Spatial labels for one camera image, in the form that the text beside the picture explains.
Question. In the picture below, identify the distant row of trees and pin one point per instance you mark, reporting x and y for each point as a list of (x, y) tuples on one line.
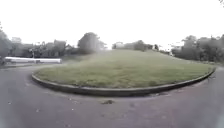
[(200, 48)]

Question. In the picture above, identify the white low barrier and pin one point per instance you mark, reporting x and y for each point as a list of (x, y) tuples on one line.
[(33, 60)]

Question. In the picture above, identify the grey stone kerb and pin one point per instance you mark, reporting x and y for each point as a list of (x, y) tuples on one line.
[(116, 91)]

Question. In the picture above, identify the distant buildings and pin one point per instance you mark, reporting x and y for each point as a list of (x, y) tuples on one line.
[(140, 45)]

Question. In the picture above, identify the round dark tree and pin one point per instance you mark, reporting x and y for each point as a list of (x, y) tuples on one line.
[(89, 42)]

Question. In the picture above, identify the green grass lawn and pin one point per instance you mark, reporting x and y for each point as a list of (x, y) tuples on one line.
[(123, 68)]

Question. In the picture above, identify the grey asphalt path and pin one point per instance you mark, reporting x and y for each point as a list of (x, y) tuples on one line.
[(110, 111)]

